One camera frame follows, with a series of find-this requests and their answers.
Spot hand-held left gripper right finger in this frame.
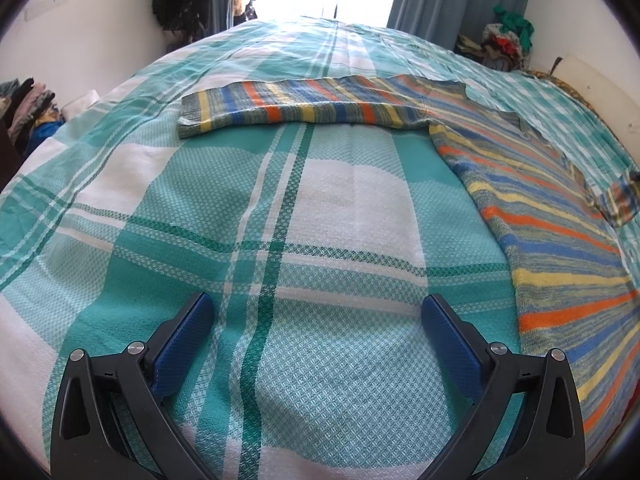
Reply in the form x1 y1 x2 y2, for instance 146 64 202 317
421 293 587 480

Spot dark hanging clothes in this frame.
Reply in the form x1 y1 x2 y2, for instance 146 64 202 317
152 0 221 43

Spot wide grey-blue curtain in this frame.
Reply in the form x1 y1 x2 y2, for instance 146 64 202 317
387 0 533 53

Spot cream padded headboard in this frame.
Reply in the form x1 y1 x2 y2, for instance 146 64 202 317
550 55 640 161

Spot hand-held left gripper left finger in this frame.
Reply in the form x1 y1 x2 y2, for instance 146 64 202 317
50 291 216 480

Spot teal checked bed sheet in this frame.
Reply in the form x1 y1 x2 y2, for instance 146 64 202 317
0 15 640 480

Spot folded clothes pile on box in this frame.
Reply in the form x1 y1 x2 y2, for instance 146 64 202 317
0 77 66 156

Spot colourful clothes pile with green cloth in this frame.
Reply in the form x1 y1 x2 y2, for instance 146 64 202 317
455 5 536 73

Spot striped knit sweater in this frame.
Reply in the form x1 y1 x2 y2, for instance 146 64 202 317
177 74 468 141
427 91 640 436

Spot white bag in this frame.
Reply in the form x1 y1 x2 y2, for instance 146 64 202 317
60 89 103 121

